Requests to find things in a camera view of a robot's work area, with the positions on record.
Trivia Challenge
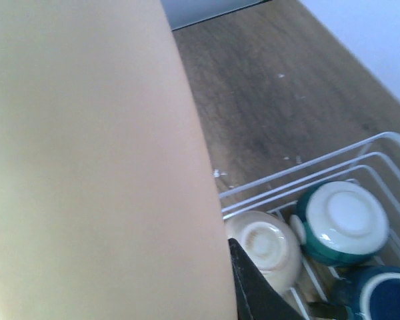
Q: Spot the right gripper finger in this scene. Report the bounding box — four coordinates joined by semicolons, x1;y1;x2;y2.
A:
228;238;302;320

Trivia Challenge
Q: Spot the cream shallow bowl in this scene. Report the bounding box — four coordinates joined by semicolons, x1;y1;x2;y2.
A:
225;211;302;295

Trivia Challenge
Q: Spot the white wire dish rack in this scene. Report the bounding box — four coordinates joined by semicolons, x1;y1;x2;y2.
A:
220;132;400;319

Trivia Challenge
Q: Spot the cream and blue bowl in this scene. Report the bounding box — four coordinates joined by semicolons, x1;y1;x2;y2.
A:
289;181;389;267

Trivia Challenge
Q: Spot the dark blue mug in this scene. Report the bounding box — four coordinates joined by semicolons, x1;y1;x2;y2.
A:
306;265;400;320

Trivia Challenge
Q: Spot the orange plate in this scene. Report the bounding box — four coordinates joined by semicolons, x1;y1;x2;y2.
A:
0;1;237;319

